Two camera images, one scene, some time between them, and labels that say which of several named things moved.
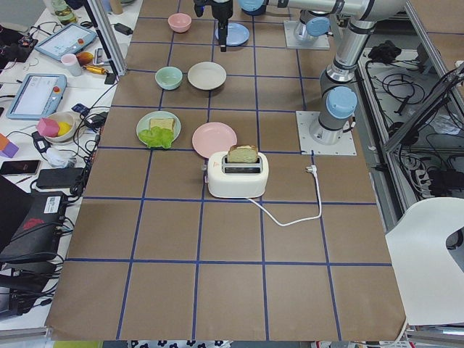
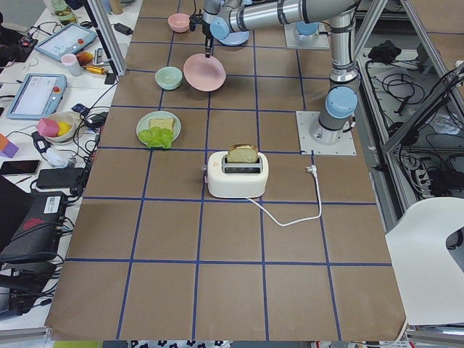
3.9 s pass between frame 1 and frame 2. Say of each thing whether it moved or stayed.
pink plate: moved
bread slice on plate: stayed
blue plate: stayed
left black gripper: moved
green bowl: stayed
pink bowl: stayed
